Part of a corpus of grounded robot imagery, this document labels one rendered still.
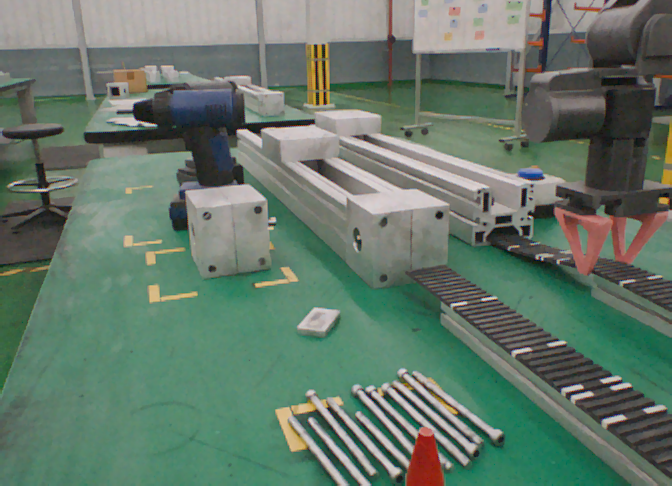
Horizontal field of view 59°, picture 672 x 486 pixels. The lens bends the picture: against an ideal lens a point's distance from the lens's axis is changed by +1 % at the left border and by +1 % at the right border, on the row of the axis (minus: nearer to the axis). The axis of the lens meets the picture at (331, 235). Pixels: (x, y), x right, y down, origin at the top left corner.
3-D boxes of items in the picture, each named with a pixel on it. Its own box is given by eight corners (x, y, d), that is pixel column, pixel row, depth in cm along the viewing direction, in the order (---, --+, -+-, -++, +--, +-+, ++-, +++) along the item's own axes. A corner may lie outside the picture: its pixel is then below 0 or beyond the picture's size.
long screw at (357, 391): (350, 396, 50) (350, 385, 49) (361, 392, 50) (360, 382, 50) (422, 477, 40) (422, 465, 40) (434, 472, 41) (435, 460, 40)
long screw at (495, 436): (506, 444, 43) (506, 432, 43) (495, 448, 43) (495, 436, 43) (419, 377, 52) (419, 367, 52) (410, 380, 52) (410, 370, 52)
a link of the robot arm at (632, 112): (671, 76, 59) (632, 74, 65) (609, 79, 58) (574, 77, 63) (661, 146, 61) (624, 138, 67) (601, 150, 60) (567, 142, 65)
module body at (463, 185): (531, 238, 88) (536, 182, 85) (472, 247, 85) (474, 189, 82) (345, 154, 160) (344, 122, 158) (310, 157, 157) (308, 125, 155)
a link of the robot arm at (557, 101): (684, 12, 56) (621, 19, 64) (571, 15, 54) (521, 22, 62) (667, 141, 59) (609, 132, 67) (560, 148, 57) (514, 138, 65)
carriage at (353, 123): (381, 145, 138) (381, 115, 136) (336, 148, 134) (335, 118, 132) (356, 136, 152) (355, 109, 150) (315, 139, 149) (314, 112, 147)
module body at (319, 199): (414, 255, 82) (415, 195, 79) (347, 265, 79) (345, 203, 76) (277, 160, 154) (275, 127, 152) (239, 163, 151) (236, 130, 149)
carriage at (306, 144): (340, 172, 109) (339, 135, 107) (282, 177, 106) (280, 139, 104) (314, 158, 124) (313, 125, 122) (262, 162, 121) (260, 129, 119)
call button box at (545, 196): (563, 215, 99) (566, 178, 97) (512, 222, 96) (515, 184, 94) (532, 204, 106) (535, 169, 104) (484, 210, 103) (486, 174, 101)
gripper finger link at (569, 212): (546, 267, 70) (553, 188, 67) (596, 258, 72) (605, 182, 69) (589, 288, 63) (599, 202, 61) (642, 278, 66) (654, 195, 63)
